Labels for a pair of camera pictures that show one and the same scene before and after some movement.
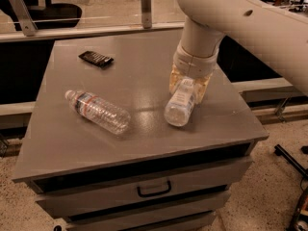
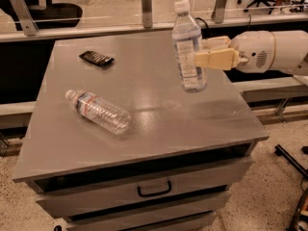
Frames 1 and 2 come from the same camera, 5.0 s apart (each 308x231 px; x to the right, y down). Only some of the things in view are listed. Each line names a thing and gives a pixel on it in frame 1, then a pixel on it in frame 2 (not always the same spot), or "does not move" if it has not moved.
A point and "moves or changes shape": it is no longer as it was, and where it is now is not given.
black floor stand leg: (280, 151) does not move
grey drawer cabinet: (97, 151) does not move
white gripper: (194, 65) -> (254, 52)
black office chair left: (45, 15) does not move
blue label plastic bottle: (178, 112) moves or changes shape
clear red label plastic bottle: (104, 114) does not move
